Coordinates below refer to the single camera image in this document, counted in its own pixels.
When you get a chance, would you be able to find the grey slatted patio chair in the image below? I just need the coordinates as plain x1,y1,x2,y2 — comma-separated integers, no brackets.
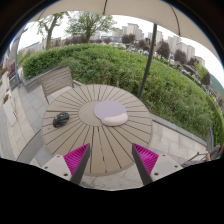
40,67,82,101

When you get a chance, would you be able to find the beige patio umbrella canopy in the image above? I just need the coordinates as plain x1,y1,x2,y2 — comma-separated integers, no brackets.
31,0,221,60

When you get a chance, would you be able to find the green hedge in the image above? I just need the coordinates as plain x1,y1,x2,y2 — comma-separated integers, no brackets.
22,44,224,144

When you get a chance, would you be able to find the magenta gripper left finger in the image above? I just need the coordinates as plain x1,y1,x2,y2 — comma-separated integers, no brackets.
41,143,91,186

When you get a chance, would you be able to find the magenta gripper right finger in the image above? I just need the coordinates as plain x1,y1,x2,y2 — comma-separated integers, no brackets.
131,143,184,186

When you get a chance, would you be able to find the black computer mouse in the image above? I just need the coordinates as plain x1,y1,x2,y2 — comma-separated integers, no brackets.
53,112,69,128

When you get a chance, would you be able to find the round slatted wooden table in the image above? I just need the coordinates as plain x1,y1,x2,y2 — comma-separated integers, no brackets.
42,84,152,176

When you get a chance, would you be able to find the dark umbrella pole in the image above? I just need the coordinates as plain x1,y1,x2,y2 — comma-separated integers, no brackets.
137,24,157,99

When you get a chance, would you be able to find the lilac mouse pad wrist rest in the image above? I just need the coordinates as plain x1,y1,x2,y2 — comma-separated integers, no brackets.
94,100,128,126

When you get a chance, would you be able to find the wooden chair at right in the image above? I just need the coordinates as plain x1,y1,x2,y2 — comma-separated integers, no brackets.
180,143,224,168

